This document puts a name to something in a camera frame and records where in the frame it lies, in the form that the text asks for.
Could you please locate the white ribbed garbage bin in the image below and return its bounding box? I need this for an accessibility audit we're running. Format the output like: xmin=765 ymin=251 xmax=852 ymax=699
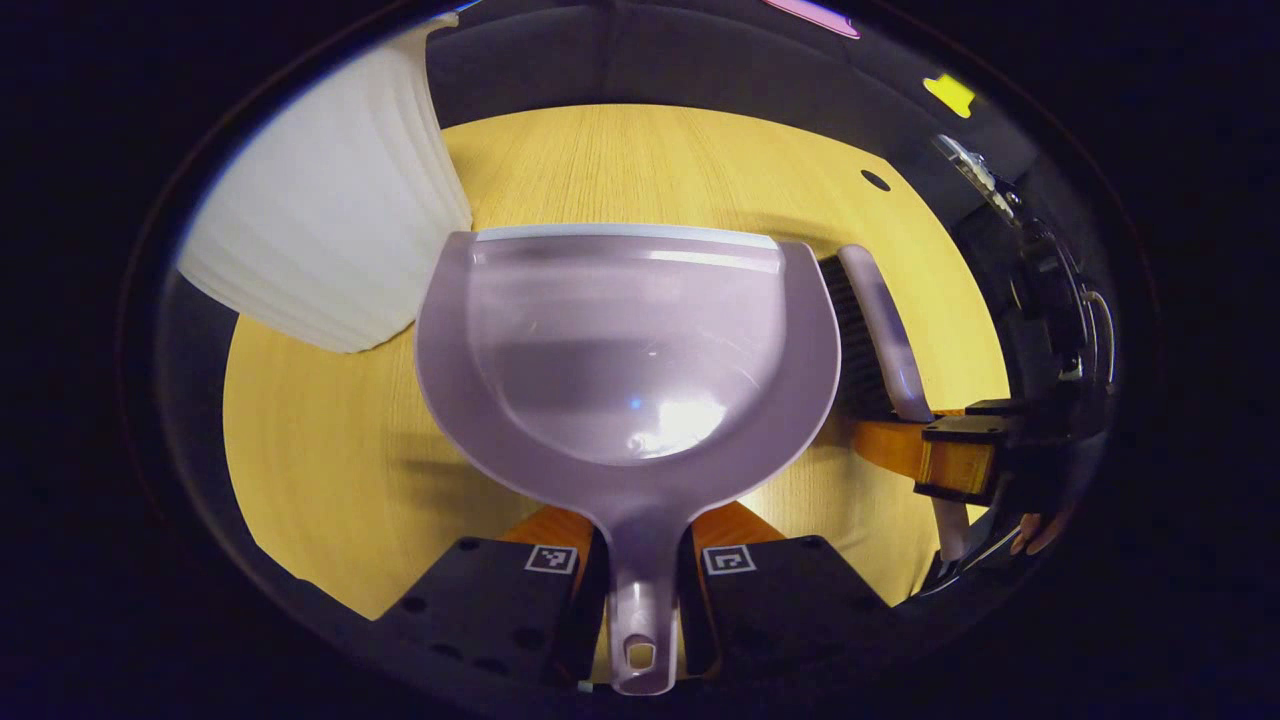
xmin=178 ymin=14 xmax=475 ymax=355

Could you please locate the mauve plastic dustpan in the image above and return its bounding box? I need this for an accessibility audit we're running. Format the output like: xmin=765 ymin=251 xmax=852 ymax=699
xmin=413 ymin=224 xmax=843 ymax=697

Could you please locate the yellow wooden desktop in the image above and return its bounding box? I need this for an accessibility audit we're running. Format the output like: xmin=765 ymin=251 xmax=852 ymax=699
xmin=222 ymin=104 xmax=1011 ymax=691

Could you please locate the small mauve broom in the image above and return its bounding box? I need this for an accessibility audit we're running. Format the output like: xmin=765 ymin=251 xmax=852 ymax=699
xmin=818 ymin=244 xmax=973 ymax=563

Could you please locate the silver metal clamp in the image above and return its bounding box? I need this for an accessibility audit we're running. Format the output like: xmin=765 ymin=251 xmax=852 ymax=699
xmin=932 ymin=134 xmax=1023 ymax=223

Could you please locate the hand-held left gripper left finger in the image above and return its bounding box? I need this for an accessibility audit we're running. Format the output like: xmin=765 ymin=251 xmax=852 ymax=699
xmin=385 ymin=505 xmax=612 ymax=692

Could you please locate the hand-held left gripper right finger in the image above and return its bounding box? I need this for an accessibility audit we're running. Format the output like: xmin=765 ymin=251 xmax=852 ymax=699
xmin=679 ymin=501 xmax=892 ymax=689

